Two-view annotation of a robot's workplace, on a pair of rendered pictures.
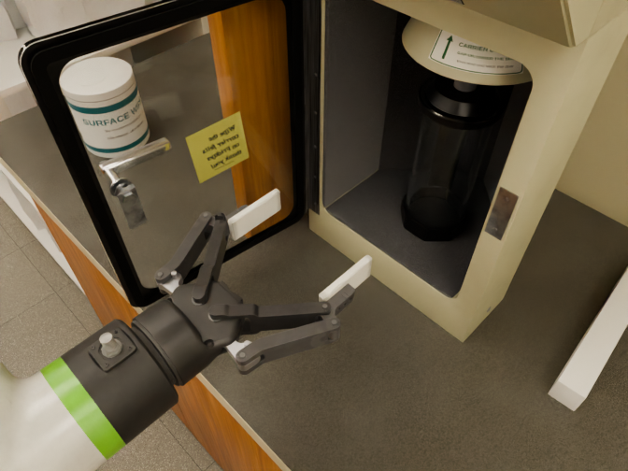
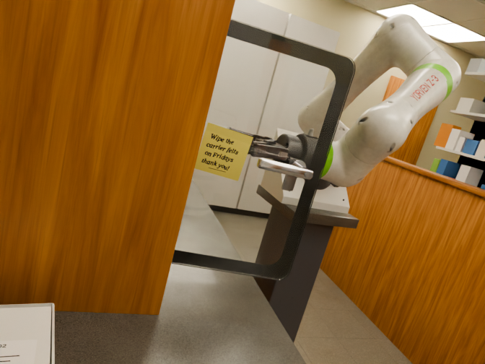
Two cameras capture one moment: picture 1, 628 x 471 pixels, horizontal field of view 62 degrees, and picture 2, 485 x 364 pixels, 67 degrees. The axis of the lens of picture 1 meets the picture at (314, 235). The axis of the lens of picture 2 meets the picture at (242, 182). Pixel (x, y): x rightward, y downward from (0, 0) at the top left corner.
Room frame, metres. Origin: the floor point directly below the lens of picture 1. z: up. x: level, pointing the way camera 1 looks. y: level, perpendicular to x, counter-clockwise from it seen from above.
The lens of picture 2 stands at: (1.04, 0.39, 1.29)
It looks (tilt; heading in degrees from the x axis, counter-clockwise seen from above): 13 degrees down; 203
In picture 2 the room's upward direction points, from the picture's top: 15 degrees clockwise
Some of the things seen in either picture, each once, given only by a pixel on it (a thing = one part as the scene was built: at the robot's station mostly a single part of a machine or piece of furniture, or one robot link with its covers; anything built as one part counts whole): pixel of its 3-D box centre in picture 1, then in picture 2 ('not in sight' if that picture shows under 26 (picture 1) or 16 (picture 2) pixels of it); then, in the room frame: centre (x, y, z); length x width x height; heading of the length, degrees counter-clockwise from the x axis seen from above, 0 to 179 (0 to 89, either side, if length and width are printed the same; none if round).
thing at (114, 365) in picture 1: (123, 375); not in sight; (0.21, 0.16, 1.20); 0.09 x 0.06 x 0.12; 45
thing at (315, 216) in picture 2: not in sight; (304, 205); (-0.47, 0.05, 0.92); 0.32 x 0.32 x 0.04; 50
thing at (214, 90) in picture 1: (205, 159); (234, 158); (0.51, 0.14, 1.19); 0.30 x 0.01 x 0.40; 127
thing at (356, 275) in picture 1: (345, 284); not in sight; (0.31, -0.03, 1.20); 0.07 x 0.01 x 0.03; 135
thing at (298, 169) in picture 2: not in sight; (283, 166); (0.49, 0.21, 1.20); 0.10 x 0.05 x 0.03; 127
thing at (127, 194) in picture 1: (131, 206); not in sight; (0.43, 0.21, 1.18); 0.02 x 0.02 x 0.06; 37
